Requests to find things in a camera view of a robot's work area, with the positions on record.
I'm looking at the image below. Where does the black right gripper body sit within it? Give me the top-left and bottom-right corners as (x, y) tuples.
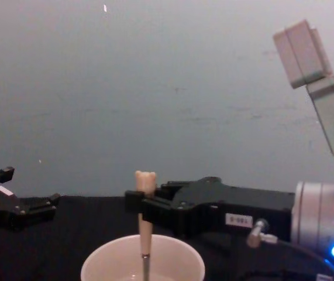
(173, 176), (295, 242)

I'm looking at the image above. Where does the cream-handled tool with steel rod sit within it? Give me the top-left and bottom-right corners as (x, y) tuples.
(134, 170), (157, 281)

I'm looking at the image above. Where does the black table cloth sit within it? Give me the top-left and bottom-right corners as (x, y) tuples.
(0, 194), (334, 281)

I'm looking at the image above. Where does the white cup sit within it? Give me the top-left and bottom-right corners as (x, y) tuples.
(80, 234), (206, 281)

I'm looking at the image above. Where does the thin dark cable silver plug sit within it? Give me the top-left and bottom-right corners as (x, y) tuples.
(246, 218), (334, 281)

